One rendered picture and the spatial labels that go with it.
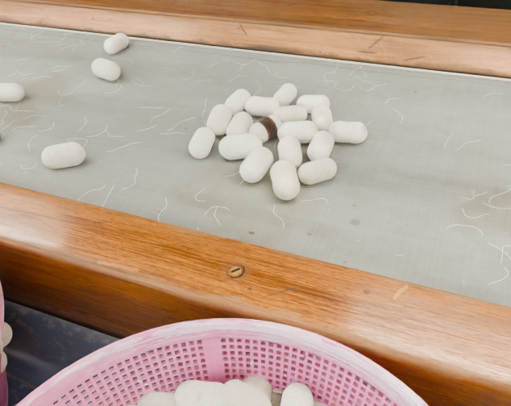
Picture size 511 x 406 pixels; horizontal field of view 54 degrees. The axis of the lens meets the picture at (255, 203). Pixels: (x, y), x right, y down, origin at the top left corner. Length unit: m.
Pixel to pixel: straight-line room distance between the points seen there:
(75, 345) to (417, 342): 0.26
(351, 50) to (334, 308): 0.35
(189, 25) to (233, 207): 0.32
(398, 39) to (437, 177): 0.20
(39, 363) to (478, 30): 0.53
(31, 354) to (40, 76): 0.34
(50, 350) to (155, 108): 0.25
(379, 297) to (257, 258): 0.08
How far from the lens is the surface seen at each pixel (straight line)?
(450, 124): 0.49
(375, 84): 0.54
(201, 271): 0.33
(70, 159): 0.47
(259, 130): 0.45
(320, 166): 0.40
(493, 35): 0.60
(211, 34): 0.64
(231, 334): 0.30
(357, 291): 0.31
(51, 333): 0.45
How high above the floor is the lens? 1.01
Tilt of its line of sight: 43 degrees down
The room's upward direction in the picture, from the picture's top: 6 degrees counter-clockwise
